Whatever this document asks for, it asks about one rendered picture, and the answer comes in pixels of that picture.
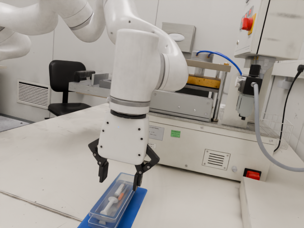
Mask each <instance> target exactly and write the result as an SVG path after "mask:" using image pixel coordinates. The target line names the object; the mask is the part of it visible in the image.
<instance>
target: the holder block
mask: <svg viewBox="0 0 304 228"><path fill-rule="evenodd" d="M111 80H112V79H106V80H100V85H99V87H102V88H107V89H110V88H111Z"/></svg>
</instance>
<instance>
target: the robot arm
mask: <svg viewBox="0 0 304 228"><path fill-rule="evenodd" d="M58 15H60V16H61V18H62V19H63V20H64V22H65V23H66V24H67V26H68V27H69V28H70V30H71V31H72V32H73V33H74V35H75V36H76V37H77V38H78V39H80V40H81V41H83V42H86V43H92V42H95V41H96V40H98V39H99V38H100V37H101V35H102V33H103V31H104V29H105V26H106V29H107V34H108V37H109V38H110V40H111V42H112V43H113V44H114V45H115V51H114V63H113V71H112V80H111V88H110V97H107V100H106V103H108V104H109V108H110V109H111V110H108V111H106V113H105V116H104V120H103V124H102V128H101V132H100V137H99V138H98V139H96V140H94V141H92V142H91V143H89V144H88V147H89V149H90V150H91V152H92V153H93V156H94V158H95V159H96V160H97V164H98V165H99V173H98V176H99V177H100V180H99V182H100V183H103V181H104V180H105V179H106V178H107V175H108V167H109V163H108V161H107V159H110V160H114V161H119V162H124V163H128V164H132V165H135V167H136V170H137V172H136V174H135V175H134V182H133V191H136V190H137V188H138V186H139V187H140V186H141V184H142V179H143V173H144V172H146V171H148V170H150V169H151V168H152V167H153V166H155V165H156V164H157V163H158V162H159V161H160V158H159V156H158V155H157V154H156V153H155V152H154V151H153V150H152V149H151V148H150V146H149V145H148V142H149V117H148V116H147V115H146V114H147V113H148V112H149V107H150V101H151V95H152V91H153V90H163V91H177V90H180V89H182V88H183V87H184V86H185V85H186V83H187V81H188V76H189V71H188V66H187V63H186V60H185V58H184V55H183V54H182V52H181V50H180V48H179V47H178V45H177V43H176V42H175V41H174V39H173V38H172V37H171V36H170V35H168V34H167V33H166V32H164V31H163V30H161V29H160V28H158V27H157V26H155V25H153V24H151V23H149V22H147V21H145V20H143V19H141V18H140V17H139V13H138V10H137V7H136V4H135V1H134V0H95V4H94V11H93V10H92V8H91V6H90V5H89V3H88V2H87V0H38V3H37V4H34V5H31V6H28V7H24V8H19V7H15V6H12V5H9V4H5V3H2V2H0V61H2V60H6V59H13V58H19V57H23V56H25V55H27V54H28V52H29V51H30V48H31V41H30V39H29V37H28V35H30V36H35V35H41V34H46V33H49V32H51V31H53V30H54V29H55V28H56V26H57V24H58ZM97 145H98V147H97ZM147 155H148V156H149V157H150V158H151V161H149V162H147V163H146V164H144V158H145V157H146V156H147Z"/></svg>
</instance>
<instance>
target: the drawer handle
mask: <svg viewBox="0 0 304 228"><path fill-rule="evenodd" d="M92 74H95V71H76V72H75V74H74V82H80V78H84V77H90V80H91V79H92Z"/></svg>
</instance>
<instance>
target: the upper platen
mask: <svg viewBox="0 0 304 228"><path fill-rule="evenodd" d="M204 72H205V69H204V68H198V67H196V68H195V73H194V74H189V76H188V81H187V83H186V85H185V86H184V87H185V88H191V89H196V90H204V91H209V92H215V93H218V90H219V84H220V78H215V77H209V76H204Z"/></svg>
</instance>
